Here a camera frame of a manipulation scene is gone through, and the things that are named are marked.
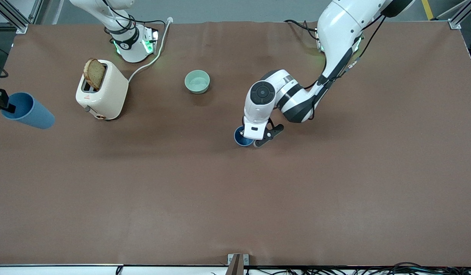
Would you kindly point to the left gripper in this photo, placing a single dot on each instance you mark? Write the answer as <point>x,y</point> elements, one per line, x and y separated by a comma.
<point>242,119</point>

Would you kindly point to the blue plastic cup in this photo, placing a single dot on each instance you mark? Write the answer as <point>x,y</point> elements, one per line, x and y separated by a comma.
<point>241,142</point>
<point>31,112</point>

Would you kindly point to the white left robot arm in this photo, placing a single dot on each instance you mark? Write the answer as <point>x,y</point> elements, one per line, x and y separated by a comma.
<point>336,34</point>

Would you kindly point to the brown table cover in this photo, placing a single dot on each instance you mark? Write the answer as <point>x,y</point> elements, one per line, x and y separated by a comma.
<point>235,198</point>

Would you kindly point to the green bowl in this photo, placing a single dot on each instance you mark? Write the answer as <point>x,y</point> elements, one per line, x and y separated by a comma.
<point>197,81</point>

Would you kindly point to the brown bread slice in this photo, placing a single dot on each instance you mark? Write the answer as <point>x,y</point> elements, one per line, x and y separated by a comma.
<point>95,73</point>

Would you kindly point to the cream white toaster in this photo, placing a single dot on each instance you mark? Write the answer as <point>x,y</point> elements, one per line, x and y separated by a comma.
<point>109,93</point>

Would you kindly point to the aluminium frame profile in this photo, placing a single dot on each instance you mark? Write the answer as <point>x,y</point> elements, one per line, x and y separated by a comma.
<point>14,17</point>
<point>458,19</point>

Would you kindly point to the metal table edge bracket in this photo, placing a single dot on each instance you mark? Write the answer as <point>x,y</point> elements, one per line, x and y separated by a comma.
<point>238,261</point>

